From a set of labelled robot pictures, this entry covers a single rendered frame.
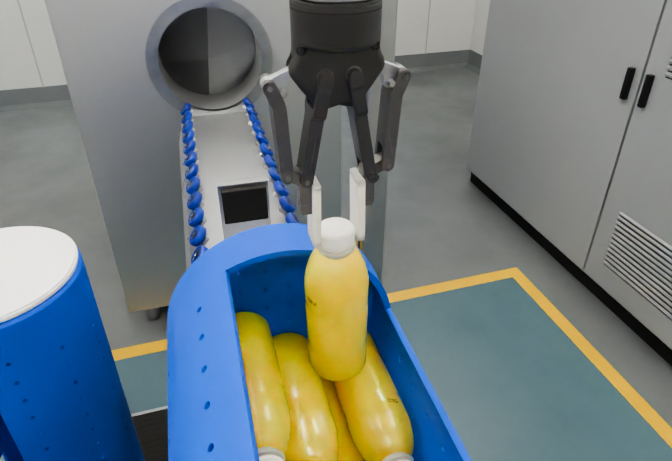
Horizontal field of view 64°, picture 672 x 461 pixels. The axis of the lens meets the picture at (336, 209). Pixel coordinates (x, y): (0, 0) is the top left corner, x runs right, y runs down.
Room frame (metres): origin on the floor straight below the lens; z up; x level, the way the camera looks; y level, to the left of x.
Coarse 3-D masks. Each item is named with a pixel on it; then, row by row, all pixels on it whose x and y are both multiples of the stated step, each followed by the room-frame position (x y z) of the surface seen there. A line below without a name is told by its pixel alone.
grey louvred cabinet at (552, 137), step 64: (512, 0) 2.73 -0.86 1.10; (576, 0) 2.31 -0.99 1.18; (640, 0) 2.00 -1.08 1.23; (512, 64) 2.65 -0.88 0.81; (576, 64) 2.23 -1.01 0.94; (640, 64) 1.92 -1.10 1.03; (512, 128) 2.56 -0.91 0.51; (576, 128) 2.14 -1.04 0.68; (640, 128) 1.84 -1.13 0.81; (512, 192) 2.46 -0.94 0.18; (576, 192) 2.05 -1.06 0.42; (640, 192) 1.75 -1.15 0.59; (576, 256) 1.95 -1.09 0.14; (640, 256) 1.66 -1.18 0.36; (640, 320) 1.57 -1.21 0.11
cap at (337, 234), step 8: (328, 224) 0.46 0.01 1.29; (336, 224) 0.46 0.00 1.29; (344, 224) 0.46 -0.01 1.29; (352, 224) 0.46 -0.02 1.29; (328, 232) 0.45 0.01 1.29; (336, 232) 0.45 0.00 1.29; (344, 232) 0.45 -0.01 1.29; (352, 232) 0.45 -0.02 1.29; (328, 240) 0.44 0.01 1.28; (336, 240) 0.44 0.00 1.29; (344, 240) 0.44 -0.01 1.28; (352, 240) 0.45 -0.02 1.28; (328, 248) 0.44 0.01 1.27; (336, 248) 0.44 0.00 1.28; (344, 248) 0.44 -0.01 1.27
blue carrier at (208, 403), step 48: (240, 240) 0.52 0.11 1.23; (288, 240) 0.51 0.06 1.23; (192, 288) 0.47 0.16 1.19; (240, 288) 0.53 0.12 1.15; (288, 288) 0.54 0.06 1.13; (192, 336) 0.40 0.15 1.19; (384, 336) 0.52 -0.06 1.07; (192, 384) 0.34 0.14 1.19; (240, 384) 0.31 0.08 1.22; (192, 432) 0.29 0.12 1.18; (240, 432) 0.27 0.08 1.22; (432, 432) 0.37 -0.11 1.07
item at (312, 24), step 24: (312, 24) 0.42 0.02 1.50; (336, 24) 0.42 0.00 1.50; (360, 24) 0.42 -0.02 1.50; (312, 48) 0.42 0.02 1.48; (336, 48) 0.42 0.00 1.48; (360, 48) 0.42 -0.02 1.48; (312, 72) 0.44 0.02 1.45; (336, 72) 0.44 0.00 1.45; (312, 96) 0.44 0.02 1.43; (336, 96) 0.44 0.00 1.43
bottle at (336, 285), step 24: (312, 264) 0.45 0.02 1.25; (336, 264) 0.44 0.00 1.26; (360, 264) 0.45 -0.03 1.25; (312, 288) 0.44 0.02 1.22; (336, 288) 0.43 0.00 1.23; (360, 288) 0.44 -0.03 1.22; (312, 312) 0.44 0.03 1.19; (336, 312) 0.42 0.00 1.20; (360, 312) 0.44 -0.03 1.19; (312, 336) 0.44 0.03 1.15; (336, 336) 0.43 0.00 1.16; (360, 336) 0.44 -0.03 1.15; (312, 360) 0.45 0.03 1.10; (336, 360) 0.43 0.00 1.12; (360, 360) 0.44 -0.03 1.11
